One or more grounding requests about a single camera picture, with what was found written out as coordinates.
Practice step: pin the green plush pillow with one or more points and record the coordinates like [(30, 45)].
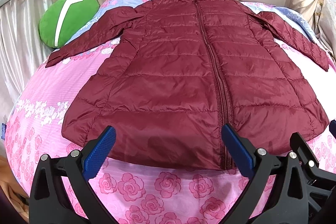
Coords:
[(63, 19)]

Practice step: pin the cream floral cloth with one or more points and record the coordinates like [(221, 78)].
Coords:
[(324, 24)]

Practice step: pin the maroon quilted down jacket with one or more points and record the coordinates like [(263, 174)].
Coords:
[(183, 69)]

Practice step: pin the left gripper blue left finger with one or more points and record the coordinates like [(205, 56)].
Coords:
[(96, 151)]

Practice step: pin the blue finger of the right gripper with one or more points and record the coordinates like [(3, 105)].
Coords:
[(332, 127)]

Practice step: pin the silver satin striped curtain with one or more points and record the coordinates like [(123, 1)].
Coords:
[(21, 48)]

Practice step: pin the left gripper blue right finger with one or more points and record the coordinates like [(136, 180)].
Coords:
[(240, 149)]

